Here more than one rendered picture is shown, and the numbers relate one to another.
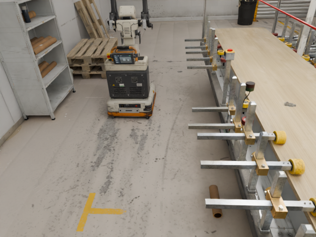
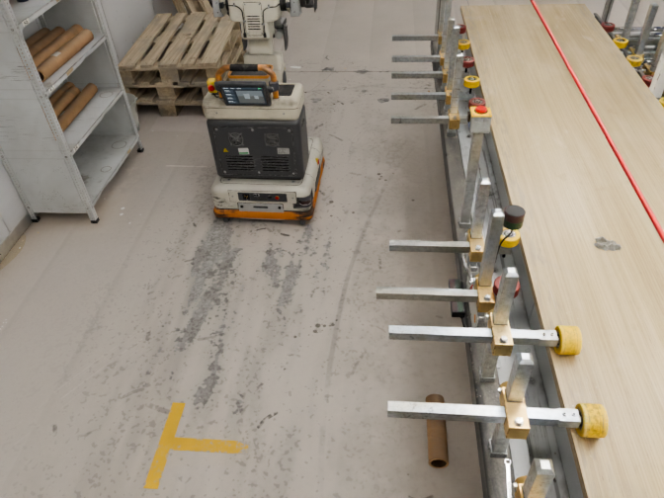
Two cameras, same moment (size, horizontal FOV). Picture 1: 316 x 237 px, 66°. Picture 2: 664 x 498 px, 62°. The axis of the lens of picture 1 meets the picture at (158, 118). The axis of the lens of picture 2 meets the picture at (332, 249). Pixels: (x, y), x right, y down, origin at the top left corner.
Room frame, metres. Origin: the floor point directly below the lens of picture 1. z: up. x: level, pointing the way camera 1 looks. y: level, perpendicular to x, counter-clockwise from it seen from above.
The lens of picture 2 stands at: (0.18, -0.13, 2.18)
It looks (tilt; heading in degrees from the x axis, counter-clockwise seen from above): 41 degrees down; 2
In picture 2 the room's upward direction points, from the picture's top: 3 degrees counter-clockwise
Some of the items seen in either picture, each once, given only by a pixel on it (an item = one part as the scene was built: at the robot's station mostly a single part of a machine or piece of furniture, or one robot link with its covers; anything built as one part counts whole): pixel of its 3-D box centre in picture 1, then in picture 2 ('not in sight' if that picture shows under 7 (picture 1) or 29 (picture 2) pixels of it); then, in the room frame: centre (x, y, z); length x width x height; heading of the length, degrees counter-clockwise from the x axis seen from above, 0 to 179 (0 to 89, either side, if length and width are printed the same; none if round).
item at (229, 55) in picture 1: (229, 55); (479, 121); (1.98, -0.62, 1.18); 0.07 x 0.07 x 0.08; 85
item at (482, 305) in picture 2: (237, 124); (484, 291); (1.45, -0.58, 0.85); 0.14 x 0.06 x 0.05; 175
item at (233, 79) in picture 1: (230, 103); (475, 233); (1.72, -0.60, 0.87); 0.04 x 0.04 x 0.48; 85
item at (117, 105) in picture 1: (130, 105); (262, 196); (2.88, 0.37, 0.23); 0.41 x 0.02 x 0.08; 84
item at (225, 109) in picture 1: (218, 109); (449, 247); (1.69, -0.50, 0.84); 0.43 x 0.03 x 0.04; 85
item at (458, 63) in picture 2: (214, 58); (455, 100); (2.72, -0.68, 0.89); 0.04 x 0.04 x 0.48; 85
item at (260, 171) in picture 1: (259, 162); (513, 409); (0.95, -0.53, 0.95); 0.14 x 0.06 x 0.05; 175
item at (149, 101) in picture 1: (132, 98); (271, 175); (3.21, 0.36, 0.16); 0.67 x 0.64 x 0.25; 174
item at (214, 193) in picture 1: (215, 200); (436, 429); (1.42, -0.48, 0.04); 0.30 x 0.08 x 0.08; 175
